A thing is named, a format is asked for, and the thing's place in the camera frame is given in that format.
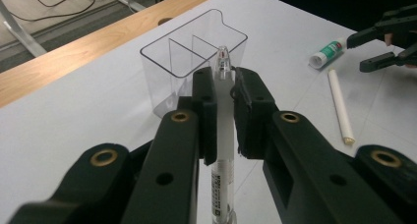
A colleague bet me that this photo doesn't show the clear plastic pen holder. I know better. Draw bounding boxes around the clear plastic pen holder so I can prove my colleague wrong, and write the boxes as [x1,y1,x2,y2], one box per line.
[140,8,249,119]

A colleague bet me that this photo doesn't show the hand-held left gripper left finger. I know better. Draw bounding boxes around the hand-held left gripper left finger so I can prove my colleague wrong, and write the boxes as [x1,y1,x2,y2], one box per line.
[121,66,219,224]

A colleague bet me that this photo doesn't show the clear plastic pen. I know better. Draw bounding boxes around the clear plastic pen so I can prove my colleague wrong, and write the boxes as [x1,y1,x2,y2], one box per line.
[210,45,238,224]

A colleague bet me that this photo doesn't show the black floor cables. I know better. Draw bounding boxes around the black floor cables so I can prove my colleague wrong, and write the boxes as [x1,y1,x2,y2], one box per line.
[9,0,112,23]

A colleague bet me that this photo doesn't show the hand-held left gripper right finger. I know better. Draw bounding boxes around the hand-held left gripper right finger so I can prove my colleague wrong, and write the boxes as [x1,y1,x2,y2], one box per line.
[231,66,406,224]

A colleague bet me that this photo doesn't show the white desk frame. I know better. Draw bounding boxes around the white desk frame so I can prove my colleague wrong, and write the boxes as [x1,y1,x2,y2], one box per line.
[0,0,147,58]

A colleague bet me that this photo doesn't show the green and white glue stick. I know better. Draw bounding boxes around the green and white glue stick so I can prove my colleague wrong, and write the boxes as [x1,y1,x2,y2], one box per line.
[308,37,349,70]

